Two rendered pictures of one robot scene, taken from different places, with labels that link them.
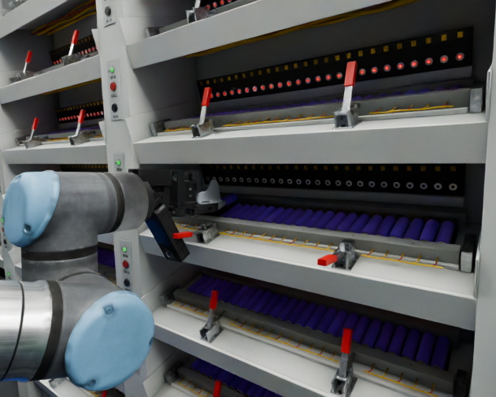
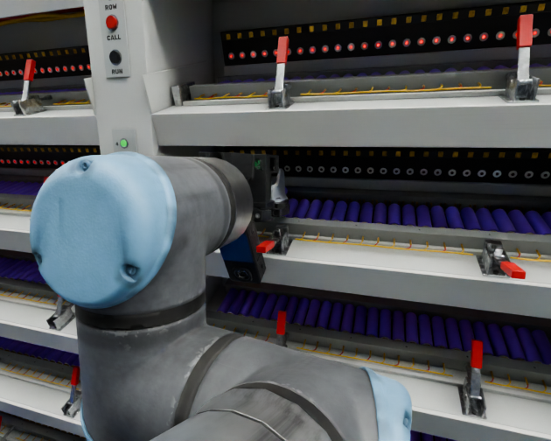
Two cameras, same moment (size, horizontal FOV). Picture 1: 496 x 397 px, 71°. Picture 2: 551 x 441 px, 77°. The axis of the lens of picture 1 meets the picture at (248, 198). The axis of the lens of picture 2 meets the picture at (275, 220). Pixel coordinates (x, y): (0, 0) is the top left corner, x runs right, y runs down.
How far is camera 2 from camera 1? 0.31 m
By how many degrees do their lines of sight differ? 20
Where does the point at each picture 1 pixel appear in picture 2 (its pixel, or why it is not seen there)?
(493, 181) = not seen: outside the picture
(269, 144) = (406, 121)
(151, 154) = (187, 132)
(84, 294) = (338, 400)
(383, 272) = (547, 276)
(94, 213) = (212, 228)
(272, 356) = not seen: hidden behind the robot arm
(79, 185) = (189, 180)
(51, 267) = (162, 337)
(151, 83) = (169, 26)
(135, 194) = (242, 192)
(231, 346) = not seen: hidden behind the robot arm
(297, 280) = (429, 292)
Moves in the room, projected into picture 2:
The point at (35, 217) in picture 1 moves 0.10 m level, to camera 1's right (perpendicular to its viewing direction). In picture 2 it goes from (150, 248) to (314, 233)
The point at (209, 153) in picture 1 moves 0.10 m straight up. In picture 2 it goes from (296, 132) to (297, 45)
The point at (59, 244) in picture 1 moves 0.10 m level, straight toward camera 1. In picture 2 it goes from (174, 293) to (295, 355)
